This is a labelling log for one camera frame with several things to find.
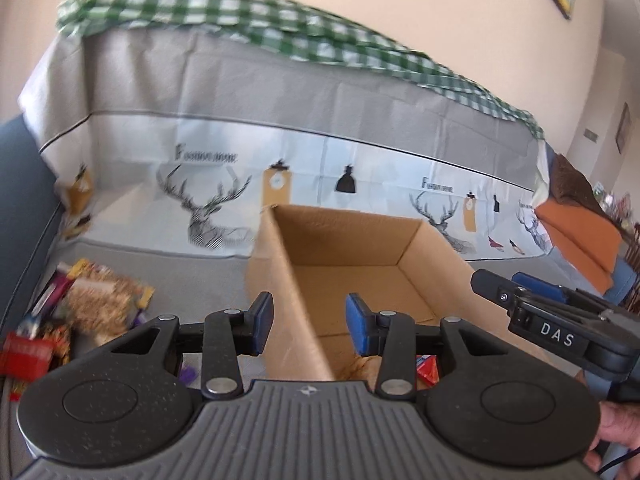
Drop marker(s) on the orange cushion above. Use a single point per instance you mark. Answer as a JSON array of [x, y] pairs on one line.
[[575, 240]]

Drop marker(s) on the pile of snack packets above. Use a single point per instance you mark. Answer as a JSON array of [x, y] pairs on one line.
[[95, 300]]

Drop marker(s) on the green checkered cloth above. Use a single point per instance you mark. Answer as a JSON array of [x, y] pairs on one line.
[[280, 20]]

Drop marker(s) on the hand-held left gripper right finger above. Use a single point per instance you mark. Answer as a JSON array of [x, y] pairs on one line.
[[354, 322]]

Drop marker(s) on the wall light switch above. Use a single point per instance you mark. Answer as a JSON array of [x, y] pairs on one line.
[[590, 135]]

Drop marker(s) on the tan snack packet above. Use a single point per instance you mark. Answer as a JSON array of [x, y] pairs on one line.
[[361, 367]]

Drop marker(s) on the brown blanket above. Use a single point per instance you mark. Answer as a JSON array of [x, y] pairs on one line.
[[572, 180]]

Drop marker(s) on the person's right hand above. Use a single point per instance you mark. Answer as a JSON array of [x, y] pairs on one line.
[[620, 425]]

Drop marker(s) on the colourful background clutter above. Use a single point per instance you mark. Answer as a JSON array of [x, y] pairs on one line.
[[617, 205]]

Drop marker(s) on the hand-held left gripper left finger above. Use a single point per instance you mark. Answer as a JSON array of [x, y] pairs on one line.
[[264, 322]]

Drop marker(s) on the deer print sofa cover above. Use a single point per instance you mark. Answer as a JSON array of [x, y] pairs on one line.
[[300, 110]]

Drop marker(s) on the red snack packet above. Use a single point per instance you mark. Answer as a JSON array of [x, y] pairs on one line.
[[427, 367]]

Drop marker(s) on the brown cardboard box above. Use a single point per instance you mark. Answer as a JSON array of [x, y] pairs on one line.
[[350, 270]]

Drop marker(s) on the small dark wall frame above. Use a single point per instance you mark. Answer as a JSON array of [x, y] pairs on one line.
[[623, 127]]

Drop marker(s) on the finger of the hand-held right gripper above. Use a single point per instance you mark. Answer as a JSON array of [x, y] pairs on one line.
[[492, 285], [537, 284]]

